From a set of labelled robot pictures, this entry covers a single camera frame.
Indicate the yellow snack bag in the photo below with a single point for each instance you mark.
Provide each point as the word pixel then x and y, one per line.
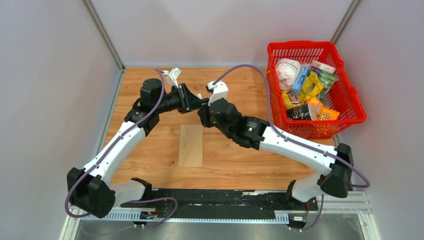
pixel 312 86

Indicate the black snack packet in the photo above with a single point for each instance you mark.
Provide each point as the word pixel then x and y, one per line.
pixel 300 112

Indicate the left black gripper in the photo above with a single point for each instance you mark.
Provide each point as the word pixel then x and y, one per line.
pixel 188 101

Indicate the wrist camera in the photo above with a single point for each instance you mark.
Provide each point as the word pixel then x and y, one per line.
pixel 172 76
pixel 218 91

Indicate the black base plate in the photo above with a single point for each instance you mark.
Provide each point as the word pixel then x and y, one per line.
pixel 222 203

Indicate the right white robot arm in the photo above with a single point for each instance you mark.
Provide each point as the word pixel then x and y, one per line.
pixel 332 176

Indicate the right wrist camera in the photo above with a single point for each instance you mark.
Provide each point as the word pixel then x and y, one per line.
pixel 218 91

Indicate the white crumpled bag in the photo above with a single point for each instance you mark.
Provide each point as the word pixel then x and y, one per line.
pixel 287 70

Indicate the red plastic basket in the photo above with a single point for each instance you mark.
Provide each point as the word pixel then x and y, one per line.
pixel 342 97

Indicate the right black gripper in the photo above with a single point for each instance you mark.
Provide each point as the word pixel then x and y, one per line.
pixel 203 114

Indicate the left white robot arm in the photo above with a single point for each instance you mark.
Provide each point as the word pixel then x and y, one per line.
pixel 90 188

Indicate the orange snack bag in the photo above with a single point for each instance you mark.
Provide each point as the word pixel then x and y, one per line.
pixel 319 112

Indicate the brown paper envelope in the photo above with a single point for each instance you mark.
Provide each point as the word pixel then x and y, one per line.
pixel 190 146

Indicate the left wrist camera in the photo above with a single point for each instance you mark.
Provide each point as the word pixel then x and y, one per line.
pixel 172 76

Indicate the blue box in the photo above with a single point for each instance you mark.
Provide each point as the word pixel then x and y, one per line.
pixel 300 79

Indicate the green packet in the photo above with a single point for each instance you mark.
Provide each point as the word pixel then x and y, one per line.
pixel 328 80

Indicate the white red small box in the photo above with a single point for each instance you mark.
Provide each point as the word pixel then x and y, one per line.
pixel 319 67

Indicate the aluminium frame rail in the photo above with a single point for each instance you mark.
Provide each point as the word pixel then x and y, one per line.
pixel 356 203

